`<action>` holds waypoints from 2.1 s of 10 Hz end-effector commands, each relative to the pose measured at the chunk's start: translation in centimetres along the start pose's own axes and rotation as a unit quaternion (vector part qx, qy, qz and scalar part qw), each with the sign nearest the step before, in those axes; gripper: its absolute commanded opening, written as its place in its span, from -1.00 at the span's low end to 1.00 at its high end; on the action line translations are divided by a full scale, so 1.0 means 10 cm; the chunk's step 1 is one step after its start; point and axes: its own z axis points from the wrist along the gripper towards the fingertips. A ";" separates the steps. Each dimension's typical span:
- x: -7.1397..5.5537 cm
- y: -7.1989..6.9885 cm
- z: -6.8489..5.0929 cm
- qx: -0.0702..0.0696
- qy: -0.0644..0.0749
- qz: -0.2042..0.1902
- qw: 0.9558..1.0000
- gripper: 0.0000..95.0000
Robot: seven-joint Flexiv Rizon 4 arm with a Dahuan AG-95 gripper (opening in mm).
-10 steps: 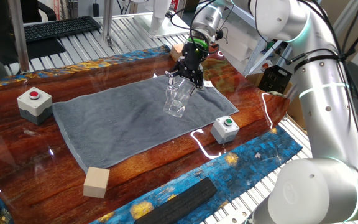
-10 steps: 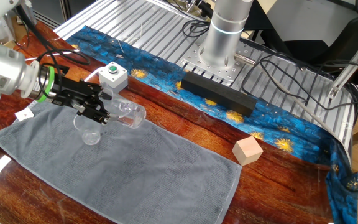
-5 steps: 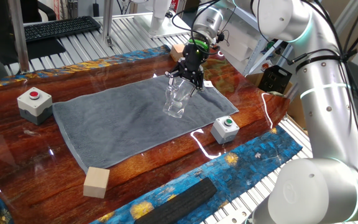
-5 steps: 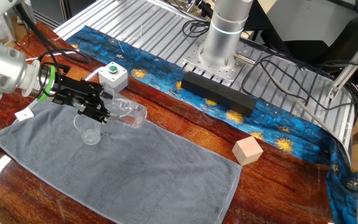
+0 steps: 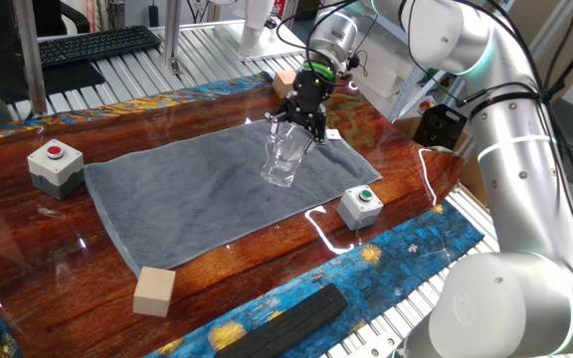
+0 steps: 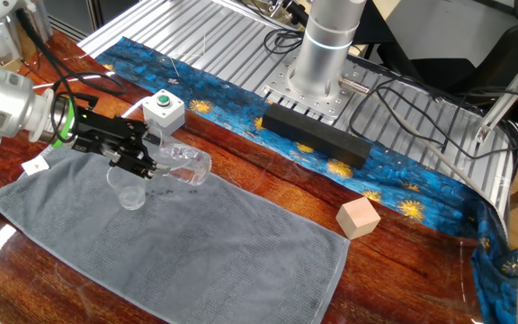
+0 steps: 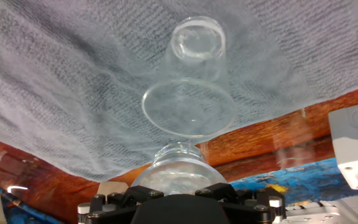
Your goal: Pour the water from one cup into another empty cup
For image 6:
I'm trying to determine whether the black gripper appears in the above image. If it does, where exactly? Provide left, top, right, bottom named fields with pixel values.
left=72, top=107, right=171, bottom=180

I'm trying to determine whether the clear glass mug with water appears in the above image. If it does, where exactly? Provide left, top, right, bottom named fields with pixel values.
left=144, top=130, right=213, bottom=187

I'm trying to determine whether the empty clear plastic cup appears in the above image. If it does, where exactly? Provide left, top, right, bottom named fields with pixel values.
left=105, top=164, right=147, bottom=212

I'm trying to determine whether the green push button box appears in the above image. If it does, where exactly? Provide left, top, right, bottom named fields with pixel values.
left=141, top=88, right=186, bottom=136

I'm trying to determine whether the grey towel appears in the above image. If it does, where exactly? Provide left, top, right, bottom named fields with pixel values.
left=0, top=109, right=352, bottom=324

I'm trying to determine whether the dark framed cabinet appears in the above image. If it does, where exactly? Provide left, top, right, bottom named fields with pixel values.
left=42, top=0, right=142, bottom=44

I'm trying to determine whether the black foam block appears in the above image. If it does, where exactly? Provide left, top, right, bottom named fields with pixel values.
left=261, top=102, right=373, bottom=171

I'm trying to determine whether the light wooden cube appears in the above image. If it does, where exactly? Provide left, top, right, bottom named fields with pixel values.
left=335, top=196, right=382, bottom=241

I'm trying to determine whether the blue starry tablecloth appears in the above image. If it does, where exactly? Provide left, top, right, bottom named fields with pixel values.
left=0, top=35, right=518, bottom=324

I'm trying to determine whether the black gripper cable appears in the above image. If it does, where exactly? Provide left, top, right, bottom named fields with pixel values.
left=13, top=8, right=128, bottom=145

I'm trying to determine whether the coiled black cable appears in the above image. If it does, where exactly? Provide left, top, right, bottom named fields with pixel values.
left=263, top=27, right=308, bottom=56

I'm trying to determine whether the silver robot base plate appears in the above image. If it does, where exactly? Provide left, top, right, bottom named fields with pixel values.
left=256, top=56, right=371, bottom=127

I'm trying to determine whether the grey cable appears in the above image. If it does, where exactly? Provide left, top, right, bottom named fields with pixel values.
left=393, top=114, right=489, bottom=197

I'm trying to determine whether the black cable bundle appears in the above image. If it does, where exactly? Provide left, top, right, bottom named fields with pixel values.
left=348, top=67, right=518, bottom=163

